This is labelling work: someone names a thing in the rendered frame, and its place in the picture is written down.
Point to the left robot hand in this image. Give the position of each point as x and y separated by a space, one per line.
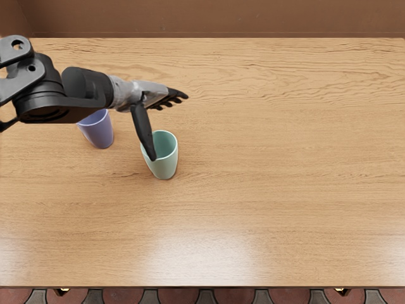
148 92

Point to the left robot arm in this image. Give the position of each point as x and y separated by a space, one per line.
47 92

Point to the lavender cup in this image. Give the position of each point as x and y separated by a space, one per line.
99 133

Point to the green cup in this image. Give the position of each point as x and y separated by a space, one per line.
164 166

